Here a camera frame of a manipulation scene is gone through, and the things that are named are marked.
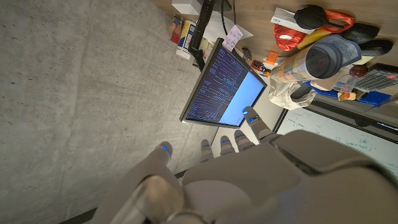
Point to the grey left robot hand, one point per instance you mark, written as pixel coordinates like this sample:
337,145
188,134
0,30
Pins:
248,186

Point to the grey calculator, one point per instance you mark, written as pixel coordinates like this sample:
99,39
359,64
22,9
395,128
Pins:
377,77

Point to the long white printed box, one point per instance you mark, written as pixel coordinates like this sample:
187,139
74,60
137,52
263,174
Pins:
284,17

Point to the white cloth garment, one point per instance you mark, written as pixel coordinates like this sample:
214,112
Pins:
286,95

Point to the black computer monitor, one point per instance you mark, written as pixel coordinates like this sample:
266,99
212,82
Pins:
224,90

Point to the red pouch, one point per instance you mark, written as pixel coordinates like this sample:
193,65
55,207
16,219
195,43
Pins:
287,37

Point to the pink sticky note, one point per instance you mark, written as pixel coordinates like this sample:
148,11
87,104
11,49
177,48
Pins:
233,37

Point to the orange cube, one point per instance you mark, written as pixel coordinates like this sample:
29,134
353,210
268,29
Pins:
272,58

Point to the black oval case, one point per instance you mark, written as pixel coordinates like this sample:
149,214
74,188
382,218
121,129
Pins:
376,47
362,31

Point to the whiteboard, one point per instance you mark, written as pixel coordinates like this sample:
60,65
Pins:
326,127

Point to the rolled printed cardboard tube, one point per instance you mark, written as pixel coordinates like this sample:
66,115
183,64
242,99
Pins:
317,60

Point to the white wipes canister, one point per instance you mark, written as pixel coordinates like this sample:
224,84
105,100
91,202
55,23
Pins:
186,39

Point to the dark red ball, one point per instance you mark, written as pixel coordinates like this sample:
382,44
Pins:
358,71

